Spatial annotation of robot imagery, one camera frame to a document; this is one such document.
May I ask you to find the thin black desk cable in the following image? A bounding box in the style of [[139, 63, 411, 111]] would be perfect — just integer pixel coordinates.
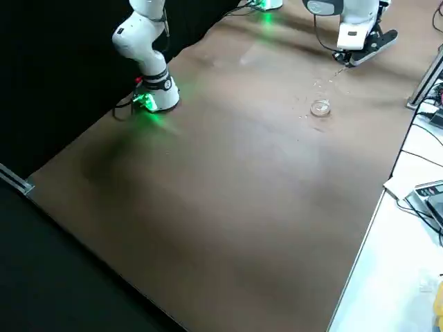
[[389, 98, 443, 179]]

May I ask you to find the small black adapter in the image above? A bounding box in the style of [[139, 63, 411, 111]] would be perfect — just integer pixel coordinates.
[[428, 109, 443, 129]]

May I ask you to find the glass pipette with blue bulb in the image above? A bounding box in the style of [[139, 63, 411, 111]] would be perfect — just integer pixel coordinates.
[[313, 61, 352, 87]]

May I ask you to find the black base cable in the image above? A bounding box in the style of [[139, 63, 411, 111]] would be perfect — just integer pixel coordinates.
[[112, 77, 143, 122], [221, 0, 264, 17]]

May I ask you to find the aluminium frame post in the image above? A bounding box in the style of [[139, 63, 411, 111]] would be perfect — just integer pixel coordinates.
[[406, 44, 443, 110], [0, 161, 36, 196]]

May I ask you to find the grey device with buttons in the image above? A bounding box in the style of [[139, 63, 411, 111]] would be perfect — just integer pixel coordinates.
[[404, 179, 443, 243]]

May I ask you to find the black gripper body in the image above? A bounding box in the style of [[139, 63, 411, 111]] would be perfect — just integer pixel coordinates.
[[368, 15, 382, 41]]

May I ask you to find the clear glass beaker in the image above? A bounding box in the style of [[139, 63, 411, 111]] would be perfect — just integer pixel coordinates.
[[310, 80, 334, 119]]

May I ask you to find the yellow plastic container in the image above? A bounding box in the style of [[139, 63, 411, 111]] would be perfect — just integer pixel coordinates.
[[432, 278, 443, 332]]

